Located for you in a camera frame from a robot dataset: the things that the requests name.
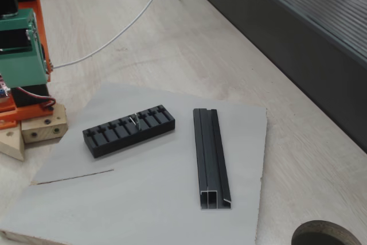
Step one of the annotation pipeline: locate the white USB cable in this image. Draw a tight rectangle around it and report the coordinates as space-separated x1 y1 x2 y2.
52 0 173 70

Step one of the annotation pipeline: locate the small metal bracket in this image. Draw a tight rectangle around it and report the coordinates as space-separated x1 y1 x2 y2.
128 112 143 131

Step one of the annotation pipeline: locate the black aluminium profile rail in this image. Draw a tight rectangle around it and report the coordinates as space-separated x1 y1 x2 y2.
192 108 232 211

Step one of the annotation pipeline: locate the black slotted holder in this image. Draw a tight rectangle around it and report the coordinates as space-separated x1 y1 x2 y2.
82 104 176 159

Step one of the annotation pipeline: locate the grey coated chipboard panel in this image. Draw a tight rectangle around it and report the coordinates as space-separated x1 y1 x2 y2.
0 83 268 245

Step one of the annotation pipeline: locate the white red servo wire bundle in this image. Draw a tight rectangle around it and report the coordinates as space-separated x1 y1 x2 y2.
15 86 57 111

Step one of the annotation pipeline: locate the light wooden base block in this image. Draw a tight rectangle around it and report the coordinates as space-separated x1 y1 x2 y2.
0 103 68 162

